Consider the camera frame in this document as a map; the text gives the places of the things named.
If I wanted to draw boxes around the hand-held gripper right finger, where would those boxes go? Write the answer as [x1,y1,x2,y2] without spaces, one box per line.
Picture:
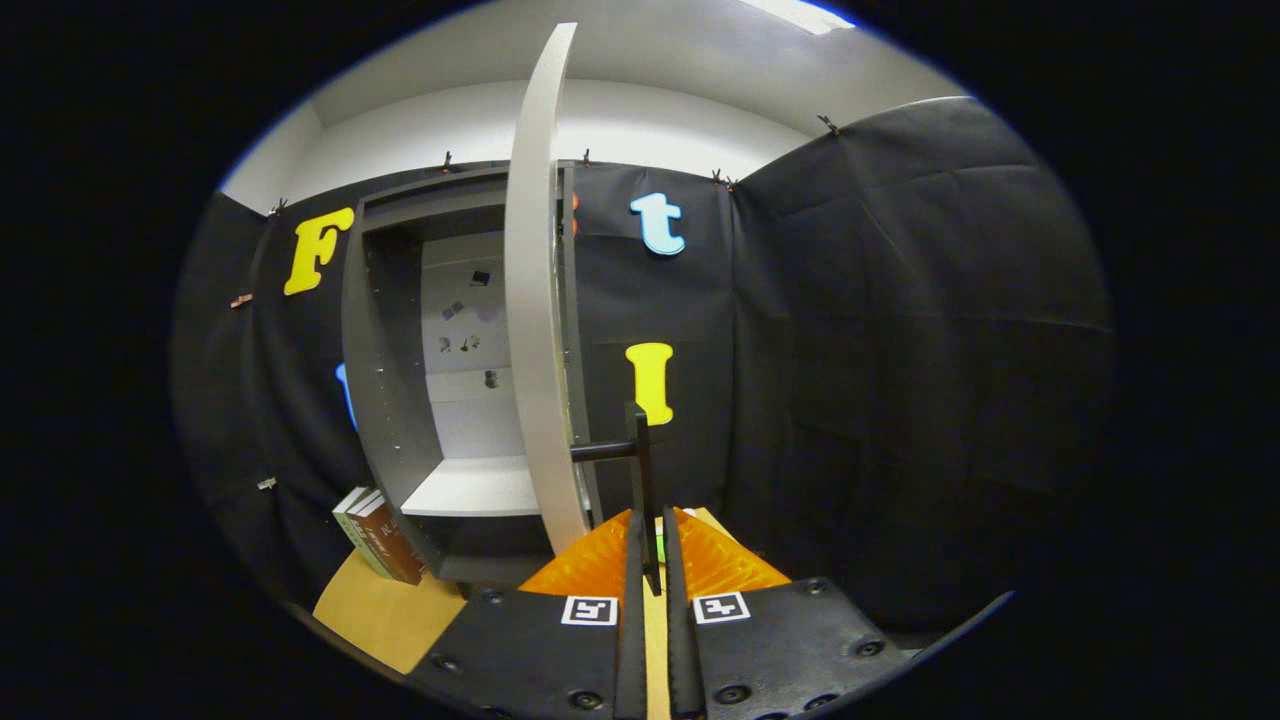
[660,506,920,720]

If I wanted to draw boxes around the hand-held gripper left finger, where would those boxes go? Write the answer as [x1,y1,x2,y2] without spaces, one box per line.
[404,509,649,720]

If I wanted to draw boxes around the black door handle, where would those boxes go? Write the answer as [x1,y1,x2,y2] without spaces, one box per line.
[570,402,663,597]

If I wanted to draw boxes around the white cabinet shelf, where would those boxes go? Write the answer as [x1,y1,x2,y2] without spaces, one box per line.
[400,456,546,518]

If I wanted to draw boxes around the brown book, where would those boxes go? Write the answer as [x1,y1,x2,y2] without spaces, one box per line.
[352,495,427,587]

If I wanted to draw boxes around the black backdrop cloth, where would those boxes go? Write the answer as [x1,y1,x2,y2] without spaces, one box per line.
[170,95,1116,641]

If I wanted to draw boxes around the grey cabinet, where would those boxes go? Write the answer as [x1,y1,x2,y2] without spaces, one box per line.
[342,160,606,586]

